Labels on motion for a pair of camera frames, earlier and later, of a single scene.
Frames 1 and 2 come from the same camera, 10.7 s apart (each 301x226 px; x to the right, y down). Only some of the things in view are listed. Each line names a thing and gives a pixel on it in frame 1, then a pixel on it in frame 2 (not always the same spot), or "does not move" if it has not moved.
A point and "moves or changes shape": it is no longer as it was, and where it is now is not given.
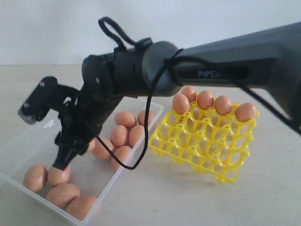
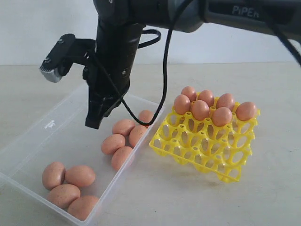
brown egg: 119,135 moves or changes shape
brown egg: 61,194 does not move
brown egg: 181,104 does not move
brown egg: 189,92 does not move
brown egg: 135,133 does not move
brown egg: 98,149 to 222,117
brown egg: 205,100 does not move
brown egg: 141,117 does not move
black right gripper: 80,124 to 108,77
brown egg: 125,118 to 123,126
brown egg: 122,152 does not move
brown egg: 56,176 to 200,110
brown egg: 245,112 does not move
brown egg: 35,178 to 53,174
